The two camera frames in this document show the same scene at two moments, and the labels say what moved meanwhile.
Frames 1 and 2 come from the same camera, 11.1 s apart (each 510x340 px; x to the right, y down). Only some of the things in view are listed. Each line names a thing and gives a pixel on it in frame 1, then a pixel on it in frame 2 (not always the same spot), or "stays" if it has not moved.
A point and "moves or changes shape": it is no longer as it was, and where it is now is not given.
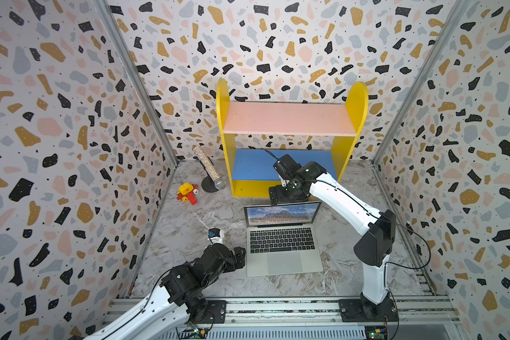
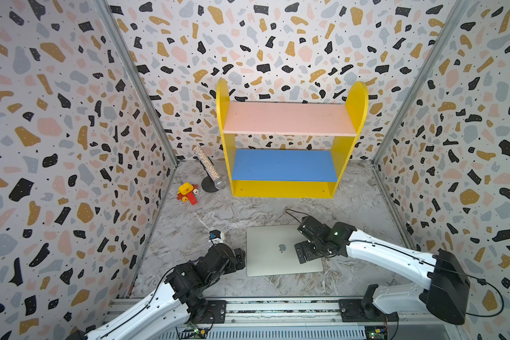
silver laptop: x=281 y=239 moves or changes shape
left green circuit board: x=194 y=333 stays
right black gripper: x=278 y=199 → x=304 y=256
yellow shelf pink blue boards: x=254 y=134 stays
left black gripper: x=234 y=265 stays
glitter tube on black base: x=214 y=181 stays
